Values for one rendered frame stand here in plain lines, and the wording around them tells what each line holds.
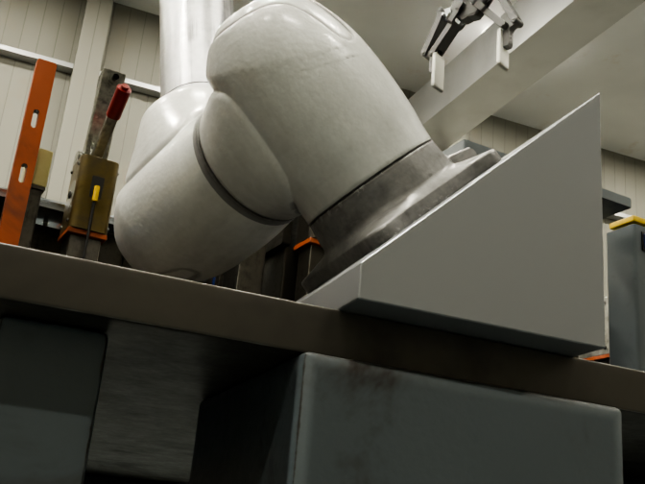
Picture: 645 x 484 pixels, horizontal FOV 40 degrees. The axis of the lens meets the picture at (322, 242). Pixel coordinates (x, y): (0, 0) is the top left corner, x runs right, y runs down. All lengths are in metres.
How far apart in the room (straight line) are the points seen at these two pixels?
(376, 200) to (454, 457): 0.26
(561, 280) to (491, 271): 0.07
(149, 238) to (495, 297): 0.43
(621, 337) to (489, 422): 0.95
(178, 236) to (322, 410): 0.37
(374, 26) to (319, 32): 10.77
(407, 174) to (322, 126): 0.09
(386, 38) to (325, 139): 11.03
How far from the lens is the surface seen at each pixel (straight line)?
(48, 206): 1.44
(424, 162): 0.87
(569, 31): 9.86
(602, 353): 1.85
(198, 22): 1.18
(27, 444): 0.68
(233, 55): 0.89
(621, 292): 1.69
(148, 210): 1.00
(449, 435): 0.72
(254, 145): 0.89
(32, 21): 11.67
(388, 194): 0.84
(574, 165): 0.83
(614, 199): 1.64
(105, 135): 1.40
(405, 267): 0.70
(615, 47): 12.13
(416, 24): 11.58
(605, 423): 0.81
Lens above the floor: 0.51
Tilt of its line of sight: 20 degrees up
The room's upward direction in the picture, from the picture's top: 5 degrees clockwise
